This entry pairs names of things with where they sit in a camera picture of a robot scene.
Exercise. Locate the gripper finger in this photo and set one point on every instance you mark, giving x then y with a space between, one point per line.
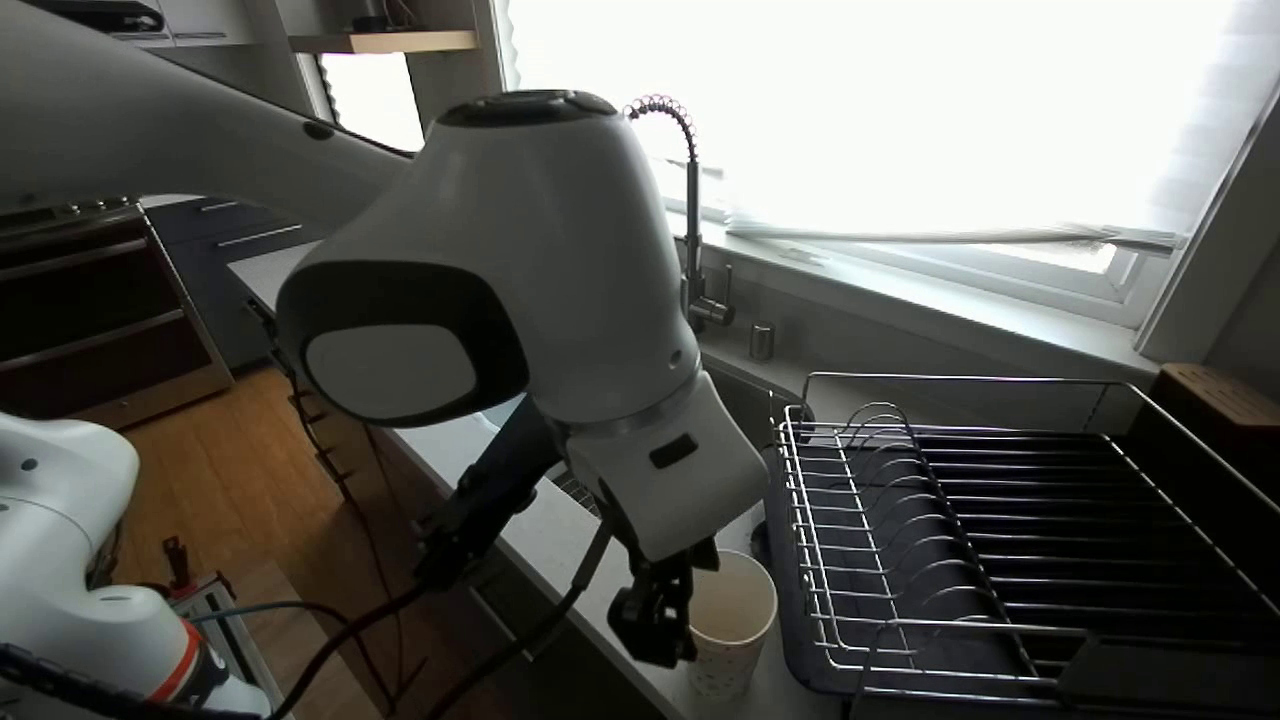
704 556
652 620

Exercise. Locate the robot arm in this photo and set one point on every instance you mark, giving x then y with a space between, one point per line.
520 250

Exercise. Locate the white paper cup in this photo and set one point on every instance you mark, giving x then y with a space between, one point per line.
735 625

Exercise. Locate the black drip tray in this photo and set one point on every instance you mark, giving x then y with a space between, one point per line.
880 655

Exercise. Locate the steel spring neck tap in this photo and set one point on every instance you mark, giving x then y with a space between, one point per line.
692 250

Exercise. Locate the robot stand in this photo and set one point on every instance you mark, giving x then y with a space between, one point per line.
225 625

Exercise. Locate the window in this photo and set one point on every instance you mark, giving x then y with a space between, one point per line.
900 110

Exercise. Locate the wooden knife block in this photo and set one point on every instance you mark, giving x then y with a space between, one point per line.
1225 400

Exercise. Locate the grey drawer cabinet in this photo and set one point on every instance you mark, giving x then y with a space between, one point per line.
225 270

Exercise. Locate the steel oven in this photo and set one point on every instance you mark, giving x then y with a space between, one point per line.
90 310

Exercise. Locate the wooden wall shelf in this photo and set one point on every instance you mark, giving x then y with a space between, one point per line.
385 42

